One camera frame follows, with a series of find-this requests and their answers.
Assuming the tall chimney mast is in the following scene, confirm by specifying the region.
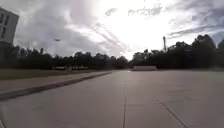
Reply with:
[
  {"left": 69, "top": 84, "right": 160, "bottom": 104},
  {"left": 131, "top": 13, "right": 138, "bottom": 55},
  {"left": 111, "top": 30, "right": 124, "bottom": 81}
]
[{"left": 162, "top": 35, "right": 167, "bottom": 53}]

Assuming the lamp post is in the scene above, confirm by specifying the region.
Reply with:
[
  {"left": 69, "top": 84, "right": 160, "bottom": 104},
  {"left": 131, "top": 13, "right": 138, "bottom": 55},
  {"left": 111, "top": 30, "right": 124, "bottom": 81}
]
[{"left": 54, "top": 38, "right": 62, "bottom": 56}]

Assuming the pale building with windows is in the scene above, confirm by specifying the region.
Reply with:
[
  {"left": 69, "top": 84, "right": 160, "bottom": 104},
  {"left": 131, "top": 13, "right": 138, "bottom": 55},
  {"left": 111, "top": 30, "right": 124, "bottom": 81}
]
[{"left": 0, "top": 7, "right": 20, "bottom": 50}]

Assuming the row of dark trees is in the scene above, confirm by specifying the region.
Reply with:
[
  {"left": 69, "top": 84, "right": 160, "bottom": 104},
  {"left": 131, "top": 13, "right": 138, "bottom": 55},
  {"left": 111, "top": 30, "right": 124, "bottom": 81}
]
[{"left": 0, "top": 34, "right": 224, "bottom": 71}]

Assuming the low pale wall block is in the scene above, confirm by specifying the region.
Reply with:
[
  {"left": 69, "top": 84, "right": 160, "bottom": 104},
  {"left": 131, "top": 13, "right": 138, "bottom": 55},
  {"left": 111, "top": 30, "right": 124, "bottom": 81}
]
[{"left": 132, "top": 65, "right": 158, "bottom": 72}]

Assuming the paved side strip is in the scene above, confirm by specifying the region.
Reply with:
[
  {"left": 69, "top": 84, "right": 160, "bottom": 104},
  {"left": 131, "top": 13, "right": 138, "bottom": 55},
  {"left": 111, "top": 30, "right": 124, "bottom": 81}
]
[{"left": 0, "top": 70, "right": 109, "bottom": 93}]

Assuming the concrete kerb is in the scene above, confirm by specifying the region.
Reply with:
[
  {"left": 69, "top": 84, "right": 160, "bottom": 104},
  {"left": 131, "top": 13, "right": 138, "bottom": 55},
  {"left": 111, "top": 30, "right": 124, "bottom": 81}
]
[{"left": 0, "top": 70, "right": 113, "bottom": 102}]

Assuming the grey concrete slab plaza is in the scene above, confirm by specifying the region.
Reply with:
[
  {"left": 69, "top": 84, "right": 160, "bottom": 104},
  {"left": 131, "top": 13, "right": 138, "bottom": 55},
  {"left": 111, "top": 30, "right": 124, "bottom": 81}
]
[{"left": 0, "top": 69, "right": 224, "bottom": 128}]

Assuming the row of parked vehicles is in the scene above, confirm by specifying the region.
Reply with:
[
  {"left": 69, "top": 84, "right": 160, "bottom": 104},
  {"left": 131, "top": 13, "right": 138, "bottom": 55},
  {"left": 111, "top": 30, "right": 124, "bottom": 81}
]
[{"left": 53, "top": 65, "right": 85, "bottom": 71}]

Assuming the grass area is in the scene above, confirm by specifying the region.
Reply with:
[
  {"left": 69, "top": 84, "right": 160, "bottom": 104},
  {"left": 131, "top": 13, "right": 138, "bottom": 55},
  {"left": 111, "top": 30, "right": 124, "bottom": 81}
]
[{"left": 0, "top": 68, "right": 101, "bottom": 81}]

